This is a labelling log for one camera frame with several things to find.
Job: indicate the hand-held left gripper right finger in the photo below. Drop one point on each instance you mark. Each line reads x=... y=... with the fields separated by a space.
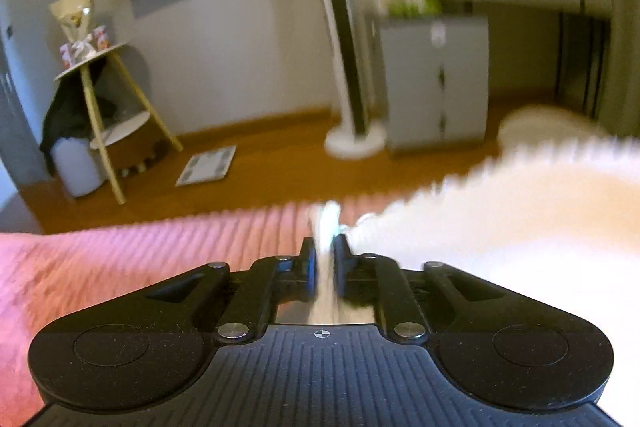
x=341 y=264

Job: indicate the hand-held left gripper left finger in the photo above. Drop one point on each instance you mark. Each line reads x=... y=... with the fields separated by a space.
x=310 y=264

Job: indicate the white knit sweater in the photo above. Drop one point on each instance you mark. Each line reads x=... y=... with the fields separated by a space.
x=525 y=217

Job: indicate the bathroom scale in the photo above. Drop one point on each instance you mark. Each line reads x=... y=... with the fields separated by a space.
x=207 y=166

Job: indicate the pink ribbed blanket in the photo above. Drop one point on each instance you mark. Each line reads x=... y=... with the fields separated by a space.
x=125 y=267

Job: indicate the grey bedside cabinet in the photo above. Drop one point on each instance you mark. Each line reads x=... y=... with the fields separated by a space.
x=435 y=92

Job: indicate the white tower fan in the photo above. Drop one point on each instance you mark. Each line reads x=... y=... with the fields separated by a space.
x=345 y=57

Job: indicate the white round stool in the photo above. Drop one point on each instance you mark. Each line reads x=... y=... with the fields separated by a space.
x=545 y=123

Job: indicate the white bin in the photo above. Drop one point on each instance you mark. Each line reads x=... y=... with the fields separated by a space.
x=77 y=169

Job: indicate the wooden side table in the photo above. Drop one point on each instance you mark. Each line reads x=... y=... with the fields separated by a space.
x=100 y=107

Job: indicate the green tray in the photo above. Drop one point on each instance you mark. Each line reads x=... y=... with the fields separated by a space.
x=410 y=8

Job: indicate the black cloth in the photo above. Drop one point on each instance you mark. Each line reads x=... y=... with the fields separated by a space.
x=65 y=117

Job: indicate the grey door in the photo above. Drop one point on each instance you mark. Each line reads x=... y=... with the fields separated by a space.
x=10 y=117

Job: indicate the wrapped flower bouquet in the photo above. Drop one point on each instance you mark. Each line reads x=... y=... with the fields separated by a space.
x=75 y=17

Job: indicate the grey curtain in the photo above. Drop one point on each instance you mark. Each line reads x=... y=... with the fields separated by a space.
x=622 y=32

